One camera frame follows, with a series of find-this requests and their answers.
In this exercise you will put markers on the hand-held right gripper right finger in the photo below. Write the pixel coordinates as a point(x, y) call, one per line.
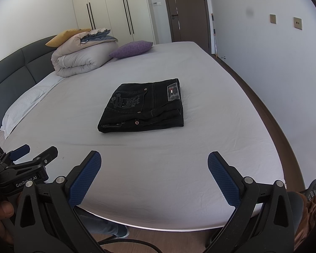
point(223, 181)

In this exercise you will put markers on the white pillow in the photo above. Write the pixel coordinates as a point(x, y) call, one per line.
point(29, 102)

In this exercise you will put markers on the bed with white sheet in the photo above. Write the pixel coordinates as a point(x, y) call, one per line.
point(173, 163)

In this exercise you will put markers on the person's left hand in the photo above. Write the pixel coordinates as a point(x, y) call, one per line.
point(1, 212)

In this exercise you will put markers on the brown cloth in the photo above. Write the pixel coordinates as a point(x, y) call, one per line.
point(309, 212)

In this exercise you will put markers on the beige folded duvet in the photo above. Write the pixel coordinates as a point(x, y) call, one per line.
point(81, 58)

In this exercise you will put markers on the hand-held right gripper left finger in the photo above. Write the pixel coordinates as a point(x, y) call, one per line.
point(85, 179)

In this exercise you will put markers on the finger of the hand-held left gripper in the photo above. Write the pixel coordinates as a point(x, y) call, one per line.
point(48, 155)
point(21, 151)

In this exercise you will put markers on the blue folded blanket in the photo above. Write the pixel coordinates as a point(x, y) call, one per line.
point(105, 38)

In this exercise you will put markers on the grey padded headboard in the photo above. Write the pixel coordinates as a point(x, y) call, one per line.
point(15, 66)

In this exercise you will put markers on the thin pole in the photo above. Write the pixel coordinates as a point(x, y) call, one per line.
point(214, 37)

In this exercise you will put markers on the brown door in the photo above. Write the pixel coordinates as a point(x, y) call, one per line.
point(187, 10)

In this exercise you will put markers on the yellow pillow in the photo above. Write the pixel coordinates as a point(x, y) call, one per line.
point(63, 38)

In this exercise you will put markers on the brass wall socket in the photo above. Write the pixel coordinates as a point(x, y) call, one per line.
point(273, 18)
point(297, 23)

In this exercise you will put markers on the black denim pants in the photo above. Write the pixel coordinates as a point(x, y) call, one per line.
point(147, 105)

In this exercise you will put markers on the person's leg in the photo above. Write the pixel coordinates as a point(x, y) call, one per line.
point(108, 225)

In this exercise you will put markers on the cream wardrobe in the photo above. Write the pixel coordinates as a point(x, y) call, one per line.
point(108, 5)

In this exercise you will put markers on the purple pillow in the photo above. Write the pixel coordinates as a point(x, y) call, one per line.
point(131, 49)

